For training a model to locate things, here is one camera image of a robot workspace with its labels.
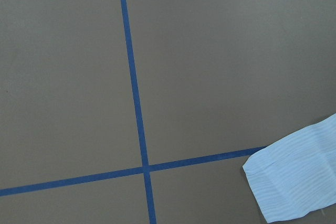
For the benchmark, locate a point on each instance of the light blue button shirt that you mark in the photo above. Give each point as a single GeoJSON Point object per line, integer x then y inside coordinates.
{"type": "Point", "coordinates": [296, 174]}

